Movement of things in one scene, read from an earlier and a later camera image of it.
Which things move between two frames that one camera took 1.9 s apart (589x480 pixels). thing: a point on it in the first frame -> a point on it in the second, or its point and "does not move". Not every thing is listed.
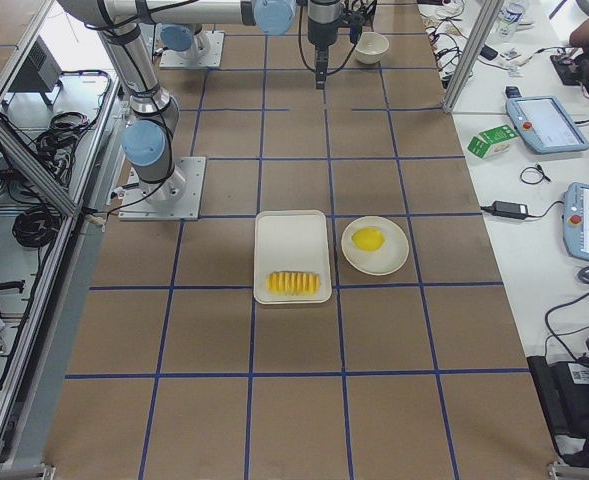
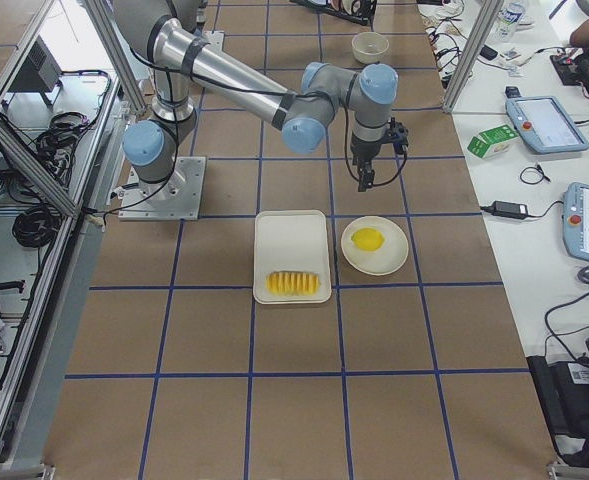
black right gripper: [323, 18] -> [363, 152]
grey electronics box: [40, 70] does not move
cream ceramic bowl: [371, 47] does not move
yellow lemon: [368, 239] does not move
